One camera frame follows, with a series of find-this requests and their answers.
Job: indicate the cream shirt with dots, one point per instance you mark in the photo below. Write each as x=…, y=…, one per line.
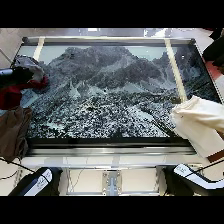
x=200, y=110

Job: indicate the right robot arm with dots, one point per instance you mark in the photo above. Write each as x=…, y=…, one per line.
x=200, y=180

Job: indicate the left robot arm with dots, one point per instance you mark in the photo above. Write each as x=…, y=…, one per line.
x=38, y=182

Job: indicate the grey garment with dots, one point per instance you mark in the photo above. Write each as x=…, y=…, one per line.
x=31, y=63

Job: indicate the silver frame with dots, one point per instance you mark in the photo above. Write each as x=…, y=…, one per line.
x=111, y=151

